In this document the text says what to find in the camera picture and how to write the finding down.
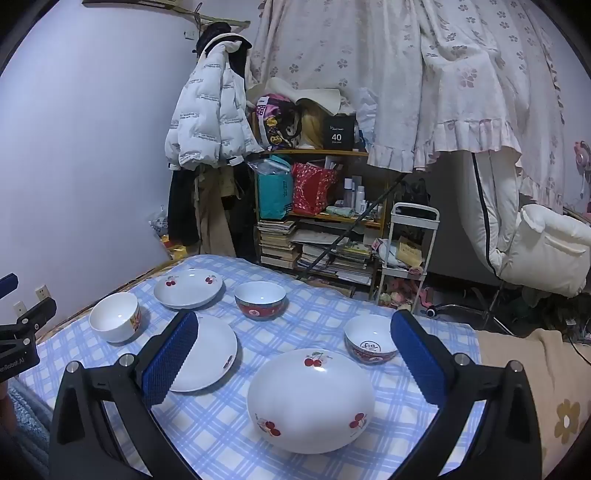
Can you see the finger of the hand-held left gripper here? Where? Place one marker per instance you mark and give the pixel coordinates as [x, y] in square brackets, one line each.
[39, 314]
[7, 286]

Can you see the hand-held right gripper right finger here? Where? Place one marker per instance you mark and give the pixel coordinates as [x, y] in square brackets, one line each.
[418, 364]

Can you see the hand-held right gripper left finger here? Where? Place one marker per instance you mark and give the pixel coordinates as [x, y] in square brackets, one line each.
[170, 360]

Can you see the red seal print bowl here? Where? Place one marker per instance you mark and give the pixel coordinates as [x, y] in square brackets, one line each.
[369, 333]

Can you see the deep white cherry plate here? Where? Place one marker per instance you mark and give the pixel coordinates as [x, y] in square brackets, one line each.
[189, 293]

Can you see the plain white bowl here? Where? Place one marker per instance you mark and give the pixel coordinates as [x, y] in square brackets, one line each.
[113, 318]

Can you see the red and blue bowl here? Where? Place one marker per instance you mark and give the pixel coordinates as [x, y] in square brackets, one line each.
[259, 293]

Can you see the large white cherry plate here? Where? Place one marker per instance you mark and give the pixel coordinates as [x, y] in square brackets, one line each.
[309, 406]

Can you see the pink toy scooter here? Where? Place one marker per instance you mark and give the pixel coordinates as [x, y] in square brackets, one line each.
[425, 300]

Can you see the blue-grey fleece cloth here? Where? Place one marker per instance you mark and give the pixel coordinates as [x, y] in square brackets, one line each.
[30, 429]

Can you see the blue plaid cloth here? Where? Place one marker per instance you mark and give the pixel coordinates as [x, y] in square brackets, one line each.
[221, 429]

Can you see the yellow plastic bag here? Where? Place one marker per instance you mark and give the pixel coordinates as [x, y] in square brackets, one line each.
[171, 247]

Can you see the pile of magazines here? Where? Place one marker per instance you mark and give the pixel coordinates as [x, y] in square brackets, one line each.
[341, 263]

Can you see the patterned white plastic bag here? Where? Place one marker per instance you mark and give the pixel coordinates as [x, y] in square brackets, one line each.
[159, 221]

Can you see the black pole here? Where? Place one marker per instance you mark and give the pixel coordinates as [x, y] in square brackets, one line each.
[344, 235]

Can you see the beige hanging coat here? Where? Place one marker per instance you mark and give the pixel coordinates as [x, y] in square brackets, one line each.
[214, 217]

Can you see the dark hanging clothes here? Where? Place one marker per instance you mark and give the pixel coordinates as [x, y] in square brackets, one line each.
[182, 207]

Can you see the white utility cart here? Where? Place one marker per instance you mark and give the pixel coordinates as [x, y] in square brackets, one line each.
[415, 210]

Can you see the stack of old books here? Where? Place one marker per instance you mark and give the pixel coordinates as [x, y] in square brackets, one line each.
[277, 244]

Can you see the white padded chair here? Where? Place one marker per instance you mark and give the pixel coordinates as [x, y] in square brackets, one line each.
[549, 249]

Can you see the row of cosmetic bottles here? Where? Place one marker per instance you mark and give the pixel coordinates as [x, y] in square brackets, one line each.
[355, 194]

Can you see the teal bag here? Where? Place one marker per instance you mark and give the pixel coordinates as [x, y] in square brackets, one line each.
[273, 191]

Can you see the red patterned bag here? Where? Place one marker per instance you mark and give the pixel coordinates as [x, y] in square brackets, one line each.
[314, 189]

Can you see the wooden shelf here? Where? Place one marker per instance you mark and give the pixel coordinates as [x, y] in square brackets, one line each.
[323, 152]

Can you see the black box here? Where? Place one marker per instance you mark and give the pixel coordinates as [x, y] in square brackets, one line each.
[338, 134]

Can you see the white puffer jacket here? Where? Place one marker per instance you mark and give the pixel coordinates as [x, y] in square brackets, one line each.
[207, 106]

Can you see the pink cartoon bag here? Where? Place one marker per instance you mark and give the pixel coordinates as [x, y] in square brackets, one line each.
[272, 124]

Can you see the pink fan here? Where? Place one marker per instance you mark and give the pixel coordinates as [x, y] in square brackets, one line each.
[582, 159]

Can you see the floral frilled curtain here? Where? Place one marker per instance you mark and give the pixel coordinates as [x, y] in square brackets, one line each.
[415, 69]

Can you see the cream folded cloth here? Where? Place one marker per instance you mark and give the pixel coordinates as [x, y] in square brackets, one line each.
[295, 90]

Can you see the black garment on rack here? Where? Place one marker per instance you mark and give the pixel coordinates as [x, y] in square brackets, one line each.
[221, 32]

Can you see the wall outlet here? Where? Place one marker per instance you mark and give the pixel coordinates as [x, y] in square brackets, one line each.
[43, 292]
[20, 308]

